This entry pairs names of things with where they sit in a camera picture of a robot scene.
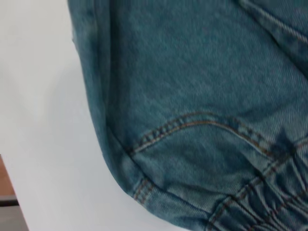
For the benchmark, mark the blue denim shorts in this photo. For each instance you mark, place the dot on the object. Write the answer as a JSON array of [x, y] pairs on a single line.
[[204, 101]]

